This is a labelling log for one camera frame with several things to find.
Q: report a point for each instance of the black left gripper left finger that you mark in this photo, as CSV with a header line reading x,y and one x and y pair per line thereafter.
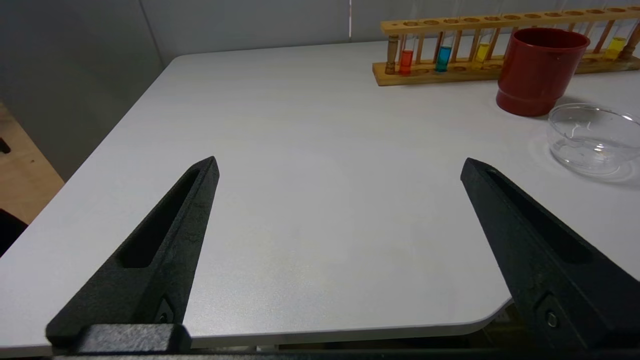
x,y
165,260

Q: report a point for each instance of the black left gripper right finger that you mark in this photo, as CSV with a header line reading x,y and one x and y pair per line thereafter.
x,y
550,270

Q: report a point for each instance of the test tube with yellow liquid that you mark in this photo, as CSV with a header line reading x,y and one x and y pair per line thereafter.
x,y
616,47
482,52

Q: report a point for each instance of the wooden test tube rack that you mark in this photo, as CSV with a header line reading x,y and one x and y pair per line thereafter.
x,y
435,76

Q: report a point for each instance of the test tube with blue liquid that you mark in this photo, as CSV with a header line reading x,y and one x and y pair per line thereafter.
x,y
443,59

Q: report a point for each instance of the test tube with orange liquid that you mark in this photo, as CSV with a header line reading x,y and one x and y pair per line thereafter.
x,y
406,61

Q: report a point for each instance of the clear glass bowl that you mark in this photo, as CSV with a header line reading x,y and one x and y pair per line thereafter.
x,y
595,145

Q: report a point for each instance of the large dark object beside table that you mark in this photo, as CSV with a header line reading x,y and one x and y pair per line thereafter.
x,y
10,232

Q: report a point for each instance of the small black floor object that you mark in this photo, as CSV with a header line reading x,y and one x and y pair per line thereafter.
x,y
4,146

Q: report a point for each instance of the red plastic cup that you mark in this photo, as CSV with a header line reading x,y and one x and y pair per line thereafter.
x,y
537,70

